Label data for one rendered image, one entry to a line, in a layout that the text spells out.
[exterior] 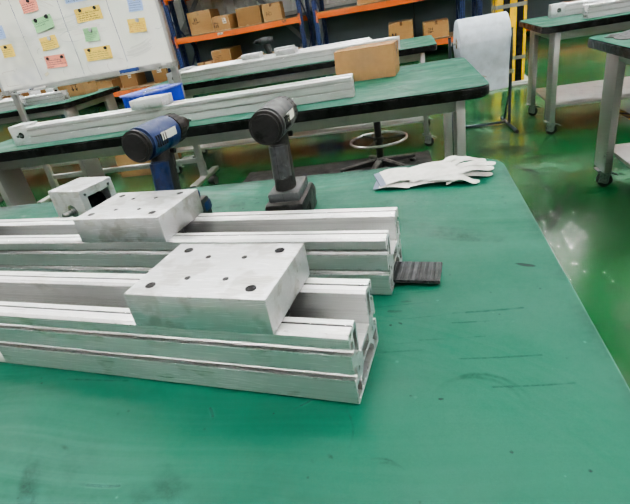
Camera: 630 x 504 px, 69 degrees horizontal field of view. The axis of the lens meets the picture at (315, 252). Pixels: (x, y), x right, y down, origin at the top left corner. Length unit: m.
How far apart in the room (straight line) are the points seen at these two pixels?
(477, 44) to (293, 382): 3.70
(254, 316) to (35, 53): 3.89
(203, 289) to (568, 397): 0.35
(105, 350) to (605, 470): 0.50
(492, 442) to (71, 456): 0.40
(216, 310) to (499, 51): 3.77
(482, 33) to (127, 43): 2.59
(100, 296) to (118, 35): 3.25
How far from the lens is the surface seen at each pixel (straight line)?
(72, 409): 0.61
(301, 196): 0.85
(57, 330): 0.64
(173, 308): 0.48
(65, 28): 4.04
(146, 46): 3.73
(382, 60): 2.49
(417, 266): 0.66
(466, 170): 0.97
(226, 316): 0.45
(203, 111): 2.24
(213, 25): 10.67
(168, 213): 0.71
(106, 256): 0.80
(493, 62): 4.10
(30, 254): 0.92
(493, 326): 0.56
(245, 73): 4.07
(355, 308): 0.49
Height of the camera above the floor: 1.12
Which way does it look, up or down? 27 degrees down
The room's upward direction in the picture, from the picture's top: 11 degrees counter-clockwise
